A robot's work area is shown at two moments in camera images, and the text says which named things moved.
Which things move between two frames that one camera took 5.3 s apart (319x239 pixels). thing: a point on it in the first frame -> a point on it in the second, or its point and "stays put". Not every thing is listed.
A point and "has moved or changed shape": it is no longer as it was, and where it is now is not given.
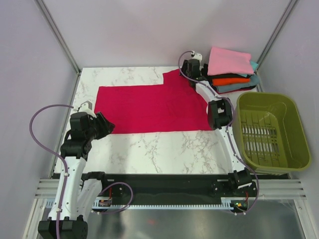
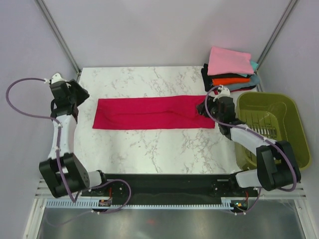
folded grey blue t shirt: [254, 80] stays put
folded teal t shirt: [254, 65] stays put
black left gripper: [106, 127] -> [82, 94]
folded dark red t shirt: [235, 90] stays put
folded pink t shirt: [225, 61] stays put
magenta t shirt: [175, 105] has moved or changed shape
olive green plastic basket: [270, 133] stays put
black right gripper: [184, 66] -> [210, 102]
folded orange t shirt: [216, 81] stays put
